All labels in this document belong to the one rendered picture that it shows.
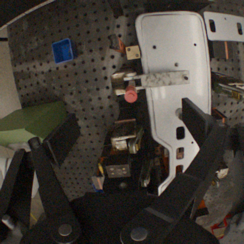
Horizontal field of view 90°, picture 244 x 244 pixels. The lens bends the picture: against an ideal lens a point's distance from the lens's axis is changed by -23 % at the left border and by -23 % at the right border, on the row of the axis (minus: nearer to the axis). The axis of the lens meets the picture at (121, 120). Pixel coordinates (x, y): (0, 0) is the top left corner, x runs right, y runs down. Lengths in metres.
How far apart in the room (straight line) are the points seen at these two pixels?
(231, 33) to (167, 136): 0.43
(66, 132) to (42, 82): 0.77
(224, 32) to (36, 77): 0.92
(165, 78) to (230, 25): 0.32
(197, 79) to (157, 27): 0.20
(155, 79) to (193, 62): 0.16
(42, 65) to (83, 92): 0.29
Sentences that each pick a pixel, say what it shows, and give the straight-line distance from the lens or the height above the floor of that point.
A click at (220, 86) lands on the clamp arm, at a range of 0.54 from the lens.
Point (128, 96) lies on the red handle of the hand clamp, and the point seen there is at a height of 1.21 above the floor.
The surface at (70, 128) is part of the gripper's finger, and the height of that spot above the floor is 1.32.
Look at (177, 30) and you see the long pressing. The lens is 0.50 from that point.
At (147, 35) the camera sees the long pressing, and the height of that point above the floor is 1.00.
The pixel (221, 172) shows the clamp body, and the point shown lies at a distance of 0.70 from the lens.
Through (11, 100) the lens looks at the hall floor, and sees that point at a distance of 2.15.
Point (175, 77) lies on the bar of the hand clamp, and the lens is 0.42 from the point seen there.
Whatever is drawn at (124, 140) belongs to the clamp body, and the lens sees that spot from 0.47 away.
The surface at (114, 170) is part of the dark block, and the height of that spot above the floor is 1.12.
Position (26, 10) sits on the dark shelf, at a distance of 0.61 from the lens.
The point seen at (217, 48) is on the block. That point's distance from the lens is 0.57.
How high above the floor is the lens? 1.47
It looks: 66 degrees down
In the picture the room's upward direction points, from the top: 169 degrees counter-clockwise
